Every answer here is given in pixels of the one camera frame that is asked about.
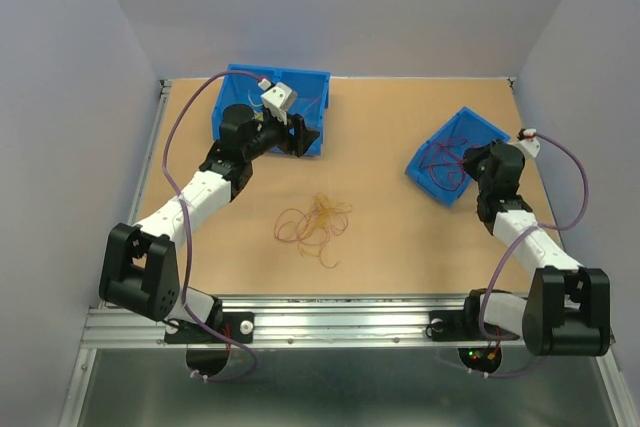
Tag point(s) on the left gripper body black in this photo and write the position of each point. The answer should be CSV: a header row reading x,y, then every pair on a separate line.
x,y
273,133

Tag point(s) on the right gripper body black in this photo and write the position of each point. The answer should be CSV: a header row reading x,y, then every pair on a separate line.
x,y
475,163

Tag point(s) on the blue bin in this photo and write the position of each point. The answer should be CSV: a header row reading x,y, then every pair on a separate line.
x,y
312,88
240,89
436,167

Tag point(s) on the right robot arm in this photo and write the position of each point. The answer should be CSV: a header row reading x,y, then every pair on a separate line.
x,y
538,293

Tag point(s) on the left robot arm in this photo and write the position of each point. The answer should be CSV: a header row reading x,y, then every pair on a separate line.
x,y
140,271

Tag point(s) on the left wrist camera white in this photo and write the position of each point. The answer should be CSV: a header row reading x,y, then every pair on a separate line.
x,y
277,98

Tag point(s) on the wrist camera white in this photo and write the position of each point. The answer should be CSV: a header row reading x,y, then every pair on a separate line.
x,y
277,98
527,142

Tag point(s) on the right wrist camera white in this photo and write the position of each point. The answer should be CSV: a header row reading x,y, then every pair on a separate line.
x,y
527,142

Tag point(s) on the aluminium left rail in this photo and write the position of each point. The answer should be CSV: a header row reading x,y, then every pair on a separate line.
x,y
164,89

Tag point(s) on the aluminium rail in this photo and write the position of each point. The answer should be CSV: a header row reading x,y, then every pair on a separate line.
x,y
164,89
288,323

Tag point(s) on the aluminium front rail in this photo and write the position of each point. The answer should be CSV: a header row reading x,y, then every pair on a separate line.
x,y
288,323

